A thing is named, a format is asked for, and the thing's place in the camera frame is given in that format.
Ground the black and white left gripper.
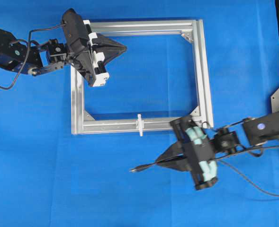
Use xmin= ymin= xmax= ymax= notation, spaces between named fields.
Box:
xmin=62 ymin=8 xmax=127 ymax=87

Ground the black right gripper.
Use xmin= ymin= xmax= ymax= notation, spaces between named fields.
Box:
xmin=156 ymin=116 xmax=218 ymax=190

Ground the black wire with metal tip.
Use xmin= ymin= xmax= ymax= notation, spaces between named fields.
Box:
xmin=129 ymin=155 xmax=279 ymax=198

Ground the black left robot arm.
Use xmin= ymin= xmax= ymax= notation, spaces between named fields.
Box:
xmin=0 ymin=9 xmax=127 ymax=87

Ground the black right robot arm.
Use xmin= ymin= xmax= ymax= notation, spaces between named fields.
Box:
xmin=155 ymin=112 xmax=279 ymax=190

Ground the blue table mat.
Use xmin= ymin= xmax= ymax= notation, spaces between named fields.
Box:
xmin=0 ymin=0 xmax=279 ymax=227

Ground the white string loop holder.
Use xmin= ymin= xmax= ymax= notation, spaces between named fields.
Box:
xmin=135 ymin=114 xmax=144 ymax=137

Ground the silver aluminium extrusion frame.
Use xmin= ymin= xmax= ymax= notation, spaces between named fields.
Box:
xmin=71 ymin=19 xmax=214 ymax=135

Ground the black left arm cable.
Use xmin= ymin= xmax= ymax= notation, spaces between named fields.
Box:
xmin=0 ymin=22 xmax=67 ymax=90

